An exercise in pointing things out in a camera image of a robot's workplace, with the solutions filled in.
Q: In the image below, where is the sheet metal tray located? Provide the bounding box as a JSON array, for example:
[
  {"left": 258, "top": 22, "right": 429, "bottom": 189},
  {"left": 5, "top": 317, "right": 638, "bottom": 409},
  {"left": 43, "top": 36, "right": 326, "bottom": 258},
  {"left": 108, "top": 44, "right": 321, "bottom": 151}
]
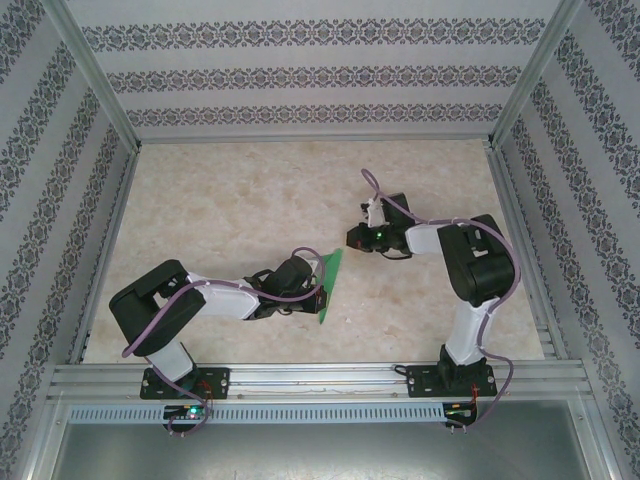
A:
[{"left": 49, "top": 422, "right": 594, "bottom": 480}]

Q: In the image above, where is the right controller circuit board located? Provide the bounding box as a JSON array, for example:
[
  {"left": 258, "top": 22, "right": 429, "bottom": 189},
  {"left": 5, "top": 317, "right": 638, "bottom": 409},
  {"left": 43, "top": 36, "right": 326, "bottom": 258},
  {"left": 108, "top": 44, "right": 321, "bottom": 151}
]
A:
[{"left": 443, "top": 402, "right": 479, "bottom": 420}]

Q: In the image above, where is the aluminium frame post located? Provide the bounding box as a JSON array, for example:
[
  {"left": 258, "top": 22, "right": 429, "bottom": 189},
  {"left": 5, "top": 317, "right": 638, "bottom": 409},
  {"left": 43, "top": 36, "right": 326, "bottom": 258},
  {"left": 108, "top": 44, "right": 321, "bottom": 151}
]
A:
[
  {"left": 488, "top": 0, "right": 587, "bottom": 151},
  {"left": 42, "top": 0, "right": 144, "bottom": 154}
]

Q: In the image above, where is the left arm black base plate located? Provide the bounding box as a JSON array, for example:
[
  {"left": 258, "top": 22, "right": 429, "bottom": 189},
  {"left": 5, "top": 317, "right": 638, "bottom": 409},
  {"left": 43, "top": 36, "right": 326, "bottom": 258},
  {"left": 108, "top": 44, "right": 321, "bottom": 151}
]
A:
[{"left": 139, "top": 367, "right": 232, "bottom": 401}]

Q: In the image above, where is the grey slotted cable duct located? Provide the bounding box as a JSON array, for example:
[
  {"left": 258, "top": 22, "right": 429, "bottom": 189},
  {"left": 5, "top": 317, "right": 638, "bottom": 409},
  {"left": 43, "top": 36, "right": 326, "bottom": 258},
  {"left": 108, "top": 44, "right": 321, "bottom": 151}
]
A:
[{"left": 67, "top": 403, "right": 481, "bottom": 425}]

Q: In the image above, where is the controller circuit board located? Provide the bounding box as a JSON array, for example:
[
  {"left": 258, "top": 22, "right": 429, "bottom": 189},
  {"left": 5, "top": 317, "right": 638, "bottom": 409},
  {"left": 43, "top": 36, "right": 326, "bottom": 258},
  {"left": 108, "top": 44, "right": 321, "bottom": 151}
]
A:
[
  {"left": 443, "top": 402, "right": 479, "bottom": 420},
  {"left": 163, "top": 403, "right": 209, "bottom": 421}
]

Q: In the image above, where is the left controller circuit board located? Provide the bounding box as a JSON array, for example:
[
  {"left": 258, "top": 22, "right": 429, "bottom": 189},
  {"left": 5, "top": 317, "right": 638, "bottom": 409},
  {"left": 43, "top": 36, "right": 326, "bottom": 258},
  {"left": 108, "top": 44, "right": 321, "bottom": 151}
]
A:
[{"left": 163, "top": 403, "right": 209, "bottom": 421}]

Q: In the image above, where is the green paper sheet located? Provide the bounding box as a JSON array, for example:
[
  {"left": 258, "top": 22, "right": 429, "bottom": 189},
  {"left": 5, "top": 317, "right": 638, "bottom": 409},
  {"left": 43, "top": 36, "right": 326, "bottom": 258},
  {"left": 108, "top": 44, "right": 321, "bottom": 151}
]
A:
[{"left": 317, "top": 248, "right": 346, "bottom": 326}]

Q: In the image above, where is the aluminium table side rail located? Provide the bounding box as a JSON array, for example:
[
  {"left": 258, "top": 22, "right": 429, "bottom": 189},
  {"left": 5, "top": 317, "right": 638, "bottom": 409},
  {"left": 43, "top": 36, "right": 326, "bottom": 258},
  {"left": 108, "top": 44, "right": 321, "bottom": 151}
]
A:
[
  {"left": 69, "top": 144, "right": 144, "bottom": 365},
  {"left": 487, "top": 144, "right": 570, "bottom": 362}
]

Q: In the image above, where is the aluminium frame leg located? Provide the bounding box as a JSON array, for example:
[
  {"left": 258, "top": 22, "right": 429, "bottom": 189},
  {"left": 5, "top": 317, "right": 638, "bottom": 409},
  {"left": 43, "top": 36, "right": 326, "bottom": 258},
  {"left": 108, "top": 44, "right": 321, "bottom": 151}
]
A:
[
  {"left": 17, "top": 394, "right": 69, "bottom": 480},
  {"left": 569, "top": 397, "right": 624, "bottom": 480}
]

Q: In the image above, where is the aluminium mounting rail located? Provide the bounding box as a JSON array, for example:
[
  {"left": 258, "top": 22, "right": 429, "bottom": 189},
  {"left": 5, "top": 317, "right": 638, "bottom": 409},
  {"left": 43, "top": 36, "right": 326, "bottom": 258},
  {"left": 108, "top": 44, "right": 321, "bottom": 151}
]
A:
[{"left": 47, "top": 360, "right": 594, "bottom": 404}]

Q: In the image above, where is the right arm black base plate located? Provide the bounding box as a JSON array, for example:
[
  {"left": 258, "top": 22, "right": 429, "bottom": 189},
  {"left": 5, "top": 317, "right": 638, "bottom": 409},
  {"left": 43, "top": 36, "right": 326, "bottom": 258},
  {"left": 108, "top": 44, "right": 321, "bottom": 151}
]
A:
[{"left": 407, "top": 364, "right": 496, "bottom": 400}]

